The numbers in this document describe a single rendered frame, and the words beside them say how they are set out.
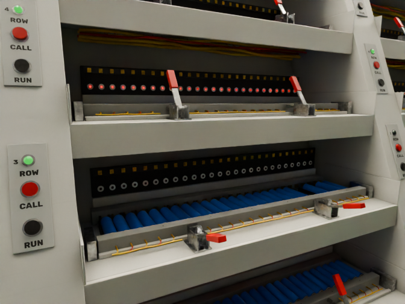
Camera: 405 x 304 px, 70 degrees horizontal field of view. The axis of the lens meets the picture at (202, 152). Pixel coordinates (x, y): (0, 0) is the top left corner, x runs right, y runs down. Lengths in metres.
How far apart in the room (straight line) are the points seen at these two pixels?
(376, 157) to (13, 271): 0.68
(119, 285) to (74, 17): 0.37
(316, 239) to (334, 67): 0.43
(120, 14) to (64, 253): 0.34
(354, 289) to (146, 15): 0.65
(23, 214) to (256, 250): 0.32
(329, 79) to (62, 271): 0.70
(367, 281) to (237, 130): 0.44
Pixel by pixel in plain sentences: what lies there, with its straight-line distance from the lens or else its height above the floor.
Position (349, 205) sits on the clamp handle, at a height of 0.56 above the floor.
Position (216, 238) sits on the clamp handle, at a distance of 0.38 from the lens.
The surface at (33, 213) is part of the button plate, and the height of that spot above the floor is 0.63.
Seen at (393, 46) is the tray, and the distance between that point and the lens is 0.92.
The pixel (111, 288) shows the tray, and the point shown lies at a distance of 0.41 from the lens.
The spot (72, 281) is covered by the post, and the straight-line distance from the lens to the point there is 0.39.
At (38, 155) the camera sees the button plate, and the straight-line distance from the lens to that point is 0.40.
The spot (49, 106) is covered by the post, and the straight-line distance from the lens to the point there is 0.41.
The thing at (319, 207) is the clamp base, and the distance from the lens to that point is 0.60.
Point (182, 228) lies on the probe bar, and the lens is 0.46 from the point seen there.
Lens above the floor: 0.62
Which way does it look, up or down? 9 degrees up
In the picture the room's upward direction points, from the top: 9 degrees counter-clockwise
